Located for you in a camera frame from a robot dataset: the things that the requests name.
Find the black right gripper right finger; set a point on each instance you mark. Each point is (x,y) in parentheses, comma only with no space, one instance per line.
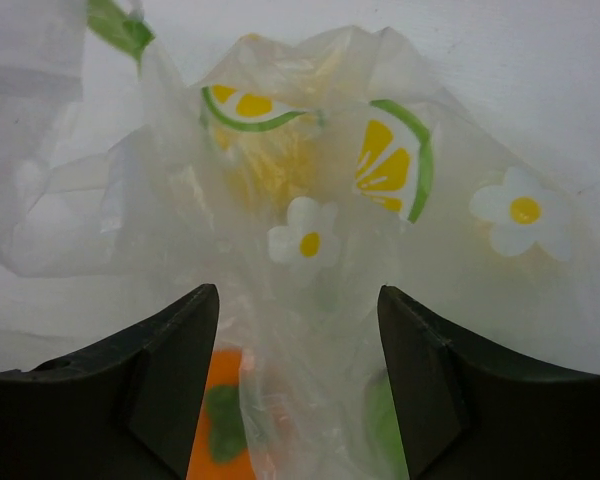
(469,408)

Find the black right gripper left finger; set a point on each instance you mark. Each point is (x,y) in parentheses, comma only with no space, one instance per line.
(125,407)

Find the orange fake persimmon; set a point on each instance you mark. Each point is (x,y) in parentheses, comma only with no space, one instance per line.
(220,448)

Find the clear printed plastic bag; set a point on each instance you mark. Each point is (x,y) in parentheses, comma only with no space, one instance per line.
(113,205)

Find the green fake fruit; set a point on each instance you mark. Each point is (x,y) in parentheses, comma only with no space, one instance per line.
(382,430)

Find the yellow fake lemon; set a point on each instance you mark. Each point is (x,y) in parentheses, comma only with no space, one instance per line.
(261,109)

